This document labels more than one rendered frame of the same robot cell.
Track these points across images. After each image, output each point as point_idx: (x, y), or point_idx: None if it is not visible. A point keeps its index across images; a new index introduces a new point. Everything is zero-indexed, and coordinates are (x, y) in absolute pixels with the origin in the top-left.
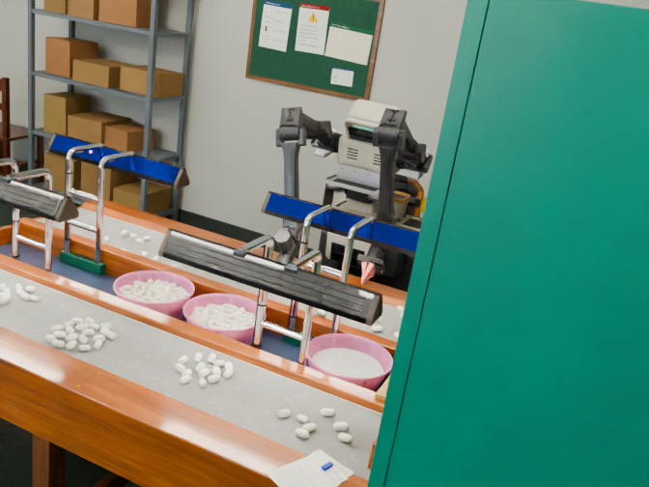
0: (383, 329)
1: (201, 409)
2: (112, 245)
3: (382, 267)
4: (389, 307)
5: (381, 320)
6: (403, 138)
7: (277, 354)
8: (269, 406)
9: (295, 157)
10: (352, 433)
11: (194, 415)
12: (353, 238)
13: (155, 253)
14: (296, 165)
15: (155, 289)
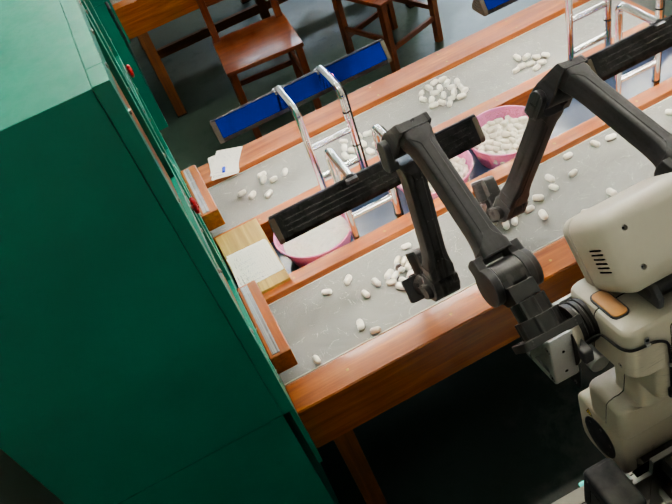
0: (347, 290)
1: (320, 139)
2: (652, 118)
3: (409, 294)
4: (389, 325)
5: (366, 300)
6: (380, 152)
7: (387, 217)
8: (300, 170)
9: (527, 122)
10: (245, 201)
11: (308, 128)
12: (324, 155)
13: (621, 149)
14: (528, 135)
15: (516, 138)
